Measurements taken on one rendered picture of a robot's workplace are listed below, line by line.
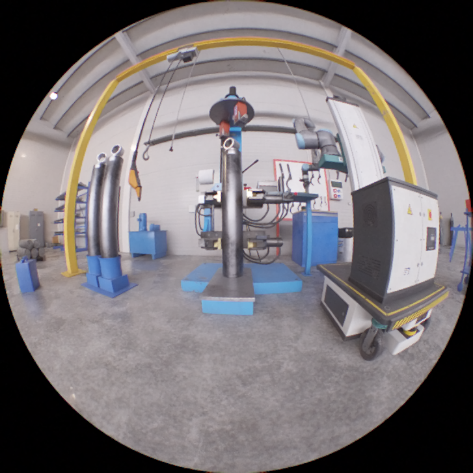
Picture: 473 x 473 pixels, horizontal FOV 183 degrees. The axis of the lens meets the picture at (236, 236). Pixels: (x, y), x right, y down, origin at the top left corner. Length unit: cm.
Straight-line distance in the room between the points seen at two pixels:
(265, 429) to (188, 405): 28
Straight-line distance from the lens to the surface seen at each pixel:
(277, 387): 72
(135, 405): 75
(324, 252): 270
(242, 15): 668
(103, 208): 175
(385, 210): 73
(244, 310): 112
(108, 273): 175
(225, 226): 142
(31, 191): 1106
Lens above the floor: 63
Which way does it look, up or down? 3 degrees down
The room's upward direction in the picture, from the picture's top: 1 degrees counter-clockwise
